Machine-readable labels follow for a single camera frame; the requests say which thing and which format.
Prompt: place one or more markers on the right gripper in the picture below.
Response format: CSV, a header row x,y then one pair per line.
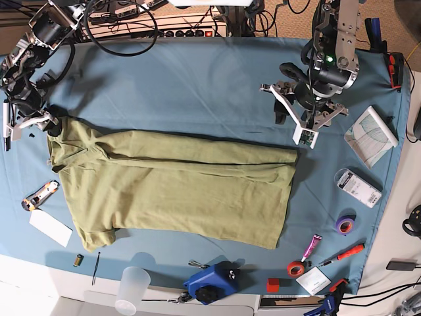
x,y
20,115

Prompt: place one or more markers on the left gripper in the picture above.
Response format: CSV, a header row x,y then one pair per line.
x,y
307,99

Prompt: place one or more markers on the green t-shirt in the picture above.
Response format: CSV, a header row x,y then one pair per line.
x,y
139,179

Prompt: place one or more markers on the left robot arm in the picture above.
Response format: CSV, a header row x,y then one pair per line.
x,y
334,28

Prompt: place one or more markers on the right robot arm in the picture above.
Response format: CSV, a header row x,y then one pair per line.
x,y
50,27

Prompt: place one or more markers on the white marker pen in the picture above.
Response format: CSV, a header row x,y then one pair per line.
x,y
6,129

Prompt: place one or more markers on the blue tablecloth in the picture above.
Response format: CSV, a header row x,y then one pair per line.
x,y
210,88

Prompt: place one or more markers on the orange utility knife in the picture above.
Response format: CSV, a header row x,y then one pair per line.
x,y
34,200

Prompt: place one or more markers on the power strip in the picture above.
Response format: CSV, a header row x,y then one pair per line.
x,y
179,33

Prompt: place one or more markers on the blue clamp top right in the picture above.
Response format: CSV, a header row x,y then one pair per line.
x,y
373,30

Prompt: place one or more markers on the blue clamp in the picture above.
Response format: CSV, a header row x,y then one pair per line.
x,y
330,304
373,30

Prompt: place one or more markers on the orange black clamp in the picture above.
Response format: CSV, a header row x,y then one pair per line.
x,y
396,69

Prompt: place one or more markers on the clear plastic case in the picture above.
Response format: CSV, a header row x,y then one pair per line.
x,y
352,184

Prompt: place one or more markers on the white paper card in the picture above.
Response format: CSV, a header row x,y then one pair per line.
x,y
51,227

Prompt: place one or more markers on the purple tape roll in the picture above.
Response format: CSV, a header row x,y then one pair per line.
x,y
345,225

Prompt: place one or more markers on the pink glue tube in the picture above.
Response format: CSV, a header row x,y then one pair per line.
x,y
310,248

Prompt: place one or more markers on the small green battery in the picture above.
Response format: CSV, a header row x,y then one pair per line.
x,y
78,260

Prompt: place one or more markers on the orange screwdriver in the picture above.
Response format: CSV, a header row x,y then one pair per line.
x,y
352,251

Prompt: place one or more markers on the red tape roll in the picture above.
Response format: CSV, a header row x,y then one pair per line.
x,y
296,269

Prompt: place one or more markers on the black tweezers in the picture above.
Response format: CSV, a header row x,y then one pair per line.
x,y
95,268

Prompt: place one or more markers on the white square card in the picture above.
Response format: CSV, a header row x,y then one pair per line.
x,y
313,281

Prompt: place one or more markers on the red block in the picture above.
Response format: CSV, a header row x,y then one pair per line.
x,y
272,285

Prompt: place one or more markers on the black power adapter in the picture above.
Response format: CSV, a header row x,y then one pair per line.
x,y
401,266

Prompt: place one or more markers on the blue plastic device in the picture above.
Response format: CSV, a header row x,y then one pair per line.
x,y
212,282

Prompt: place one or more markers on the clear plastic cup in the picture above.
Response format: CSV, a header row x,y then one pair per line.
x,y
133,286

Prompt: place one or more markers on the blue clamp bottom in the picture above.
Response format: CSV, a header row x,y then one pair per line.
x,y
330,304

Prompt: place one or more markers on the keys on ring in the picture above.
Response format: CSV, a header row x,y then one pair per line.
x,y
184,297

